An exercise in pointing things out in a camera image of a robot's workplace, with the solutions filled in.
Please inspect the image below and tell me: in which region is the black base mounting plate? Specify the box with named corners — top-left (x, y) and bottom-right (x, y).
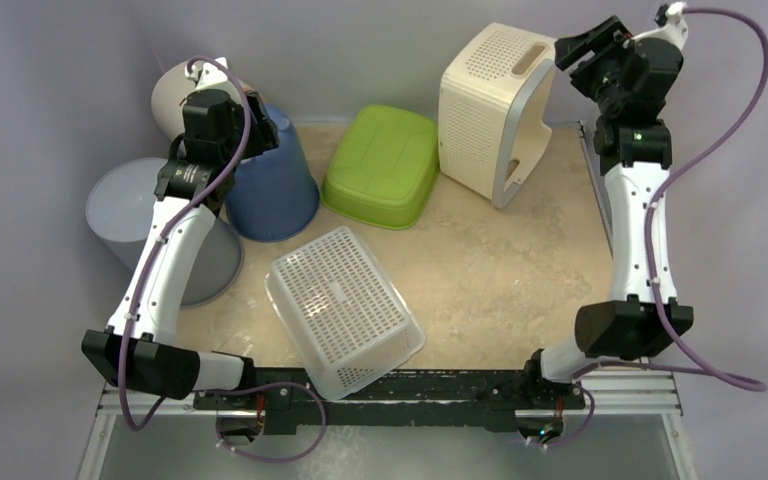
top-left (194, 363), bottom-right (587, 443)

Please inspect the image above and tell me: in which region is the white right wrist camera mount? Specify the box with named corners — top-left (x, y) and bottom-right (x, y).
top-left (650, 1), bottom-right (689, 50)

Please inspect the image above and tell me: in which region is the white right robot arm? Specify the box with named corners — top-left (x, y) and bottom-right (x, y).
top-left (521, 2), bottom-right (694, 407)

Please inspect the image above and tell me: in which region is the cream perforated basket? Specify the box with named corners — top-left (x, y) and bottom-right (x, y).
top-left (438, 23), bottom-right (555, 209)

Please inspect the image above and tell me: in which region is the aluminium rail frame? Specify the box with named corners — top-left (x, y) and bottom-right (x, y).
top-left (75, 122), bottom-right (700, 480)

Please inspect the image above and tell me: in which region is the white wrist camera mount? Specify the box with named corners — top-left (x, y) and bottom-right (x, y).
top-left (184, 57), bottom-right (229, 90)
top-left (650, 1), bottom-right (689, 50)

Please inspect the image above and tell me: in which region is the round drawer box orange yellow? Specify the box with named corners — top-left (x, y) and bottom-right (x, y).
top-left (151, 61), bottom-right (240, 140)

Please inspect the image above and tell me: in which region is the grey plastic bucket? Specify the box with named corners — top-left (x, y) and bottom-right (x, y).
top-left (86, 157), bottom-right (244, 308)

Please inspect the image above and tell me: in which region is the green and white tray basket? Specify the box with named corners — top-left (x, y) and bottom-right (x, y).
top-left (321, 104), bottom-right (439, 230)

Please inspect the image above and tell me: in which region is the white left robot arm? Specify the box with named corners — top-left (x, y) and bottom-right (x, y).
top-left (81, 89), bottom-right (279, 409)

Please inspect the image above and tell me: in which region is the blue plastic bucket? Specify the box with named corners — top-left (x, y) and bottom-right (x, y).
top-left (226, 104), bottom-right (320, 242)

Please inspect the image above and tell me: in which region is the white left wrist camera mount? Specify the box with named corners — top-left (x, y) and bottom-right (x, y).
top-left (184, 57), bottom-right (229, 90)

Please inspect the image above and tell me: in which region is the white perforated basket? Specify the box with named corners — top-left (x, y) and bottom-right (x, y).
top-left (264, 226), bottom-right (426, 401)

